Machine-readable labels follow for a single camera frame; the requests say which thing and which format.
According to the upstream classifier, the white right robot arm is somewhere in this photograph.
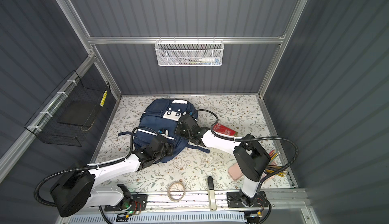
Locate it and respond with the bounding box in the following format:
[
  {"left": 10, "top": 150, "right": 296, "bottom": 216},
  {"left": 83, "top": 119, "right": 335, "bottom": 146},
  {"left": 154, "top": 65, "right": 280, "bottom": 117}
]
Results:
[{"left": 176, "top": 114, "right": 270, "bottom": 207}]

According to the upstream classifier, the black wire basket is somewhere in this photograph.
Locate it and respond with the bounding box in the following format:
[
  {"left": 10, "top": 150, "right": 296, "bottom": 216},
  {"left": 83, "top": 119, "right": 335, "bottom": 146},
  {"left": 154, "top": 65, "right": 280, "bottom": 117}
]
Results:
[{"left": 25, "top": 73, "right": 110, "bottom": 147}]

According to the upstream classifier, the coloured pencils bundle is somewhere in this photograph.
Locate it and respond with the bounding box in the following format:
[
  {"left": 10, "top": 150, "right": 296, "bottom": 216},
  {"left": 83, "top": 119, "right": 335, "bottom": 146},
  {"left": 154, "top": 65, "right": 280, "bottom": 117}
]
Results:
[{"left": 264, "top": 149, "right": 283, "bottom": 175}]

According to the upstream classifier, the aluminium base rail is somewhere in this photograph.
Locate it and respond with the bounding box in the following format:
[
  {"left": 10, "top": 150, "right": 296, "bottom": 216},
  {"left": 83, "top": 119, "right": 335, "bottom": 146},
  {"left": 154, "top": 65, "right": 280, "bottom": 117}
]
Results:
[{"left": 140, "top": 189, "right": 311, "bottom": 212}]

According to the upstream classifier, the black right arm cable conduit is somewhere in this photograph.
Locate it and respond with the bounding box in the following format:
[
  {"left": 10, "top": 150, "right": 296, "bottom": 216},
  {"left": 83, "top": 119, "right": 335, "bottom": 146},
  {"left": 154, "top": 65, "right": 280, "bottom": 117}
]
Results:
[{"left": 196, "top": 109, "right": 299, "bottom": 184}]

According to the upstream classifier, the red card box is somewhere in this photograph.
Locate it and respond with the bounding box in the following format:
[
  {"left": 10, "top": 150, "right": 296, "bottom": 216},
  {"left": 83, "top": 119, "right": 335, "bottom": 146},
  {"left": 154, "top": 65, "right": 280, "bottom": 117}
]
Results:
[{"left": 213, "top": 123, "right": 238, "bottom": 136}]

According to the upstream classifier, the navy blue student backpack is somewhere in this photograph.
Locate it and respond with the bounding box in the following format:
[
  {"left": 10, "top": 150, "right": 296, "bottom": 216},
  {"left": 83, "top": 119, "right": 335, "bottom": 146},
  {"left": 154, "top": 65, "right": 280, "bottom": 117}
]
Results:
[{"left": 118, "top": 98, "right": 210, "bottom": 169}]

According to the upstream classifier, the white wire mesh basket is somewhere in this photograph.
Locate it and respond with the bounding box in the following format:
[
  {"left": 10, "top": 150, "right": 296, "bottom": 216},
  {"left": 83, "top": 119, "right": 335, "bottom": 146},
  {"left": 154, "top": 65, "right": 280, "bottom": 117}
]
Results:
[{"left": 155, "top": 40, "right": 224, "bottom": 67}]

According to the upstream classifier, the clear tape roll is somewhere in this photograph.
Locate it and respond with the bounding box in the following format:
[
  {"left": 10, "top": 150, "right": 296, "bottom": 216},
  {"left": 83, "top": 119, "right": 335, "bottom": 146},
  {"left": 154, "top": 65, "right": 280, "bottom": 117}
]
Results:
[{"left": 167, "top": 181, "right": 186, "bottom": 202}]

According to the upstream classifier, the beige stapler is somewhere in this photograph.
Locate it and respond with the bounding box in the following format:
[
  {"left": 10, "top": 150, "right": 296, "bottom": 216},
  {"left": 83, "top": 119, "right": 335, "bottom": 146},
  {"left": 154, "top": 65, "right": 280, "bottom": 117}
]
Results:
[{"left": 207, "top": 176, "right": 217, "bottom": 211}]

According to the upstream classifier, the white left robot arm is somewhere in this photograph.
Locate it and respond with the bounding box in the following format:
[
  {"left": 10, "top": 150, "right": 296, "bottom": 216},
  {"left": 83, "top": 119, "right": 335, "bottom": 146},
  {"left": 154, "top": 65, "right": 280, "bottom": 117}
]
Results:
[{"left": 51, "top": 135, "right": 173, "bottom": 217}]

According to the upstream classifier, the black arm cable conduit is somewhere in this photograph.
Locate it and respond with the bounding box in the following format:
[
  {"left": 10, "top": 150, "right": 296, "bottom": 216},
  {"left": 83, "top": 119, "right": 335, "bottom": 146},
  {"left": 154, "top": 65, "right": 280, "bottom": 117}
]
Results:
[
  {"left": 33, "top": 126, "right": 160, "bottom": 224},
  {"left": 196, "top": 109, "right": 299, "bottom": 184}
]

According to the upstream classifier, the pink pencil case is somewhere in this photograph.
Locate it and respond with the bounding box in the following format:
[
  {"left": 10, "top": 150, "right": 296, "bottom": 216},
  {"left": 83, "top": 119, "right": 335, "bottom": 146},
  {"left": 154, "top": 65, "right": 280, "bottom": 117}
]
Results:
[{"left": 228, "top": 163, "right": 244, "bottom": 181}]

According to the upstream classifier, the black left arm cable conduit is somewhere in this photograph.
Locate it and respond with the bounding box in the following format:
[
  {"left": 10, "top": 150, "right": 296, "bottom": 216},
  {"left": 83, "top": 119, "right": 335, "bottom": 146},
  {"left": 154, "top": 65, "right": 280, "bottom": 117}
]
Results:
[{"left": 33, "top": 126, "right": 160, "bottom": 224}]

